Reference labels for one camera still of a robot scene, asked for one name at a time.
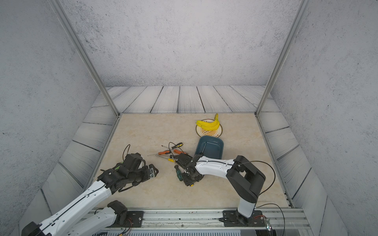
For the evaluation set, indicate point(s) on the left aluminium frame post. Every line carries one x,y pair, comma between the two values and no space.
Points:
65,22

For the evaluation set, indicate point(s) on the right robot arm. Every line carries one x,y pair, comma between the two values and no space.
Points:
246,179

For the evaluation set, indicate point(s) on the aluminium front rail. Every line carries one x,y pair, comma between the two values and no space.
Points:
279,221

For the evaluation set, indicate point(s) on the aluminium frame post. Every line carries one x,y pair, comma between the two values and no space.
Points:
303,7
65,22

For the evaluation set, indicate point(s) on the right aluminium frame post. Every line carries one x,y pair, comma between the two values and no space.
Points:
303,7

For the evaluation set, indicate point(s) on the orange black screwdriver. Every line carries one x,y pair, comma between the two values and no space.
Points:
178,151

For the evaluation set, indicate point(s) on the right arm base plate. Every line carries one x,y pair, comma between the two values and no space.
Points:
232,218

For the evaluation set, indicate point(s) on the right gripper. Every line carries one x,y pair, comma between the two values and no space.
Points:
186,182

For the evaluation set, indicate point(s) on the yellow banana bunch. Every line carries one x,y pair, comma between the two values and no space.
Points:
209,126

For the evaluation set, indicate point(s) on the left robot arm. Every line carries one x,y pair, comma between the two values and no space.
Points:
68,221

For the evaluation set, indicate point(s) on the green black screwdriver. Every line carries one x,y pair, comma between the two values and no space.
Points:
178,173

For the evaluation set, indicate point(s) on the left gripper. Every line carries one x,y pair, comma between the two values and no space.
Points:
145,169

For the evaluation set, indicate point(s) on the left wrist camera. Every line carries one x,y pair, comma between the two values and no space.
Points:
152,173

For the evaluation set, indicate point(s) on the teal storage box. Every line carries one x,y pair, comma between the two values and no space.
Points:
210,147

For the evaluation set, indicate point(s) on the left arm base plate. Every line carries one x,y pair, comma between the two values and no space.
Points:
129,219

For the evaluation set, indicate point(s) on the round patterned plate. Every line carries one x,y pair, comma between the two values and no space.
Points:
213,133

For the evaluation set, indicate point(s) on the orange small screwdriver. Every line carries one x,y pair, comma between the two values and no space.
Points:
166,152

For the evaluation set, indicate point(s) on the black yellow small screwdriver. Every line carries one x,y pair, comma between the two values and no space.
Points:
174,146

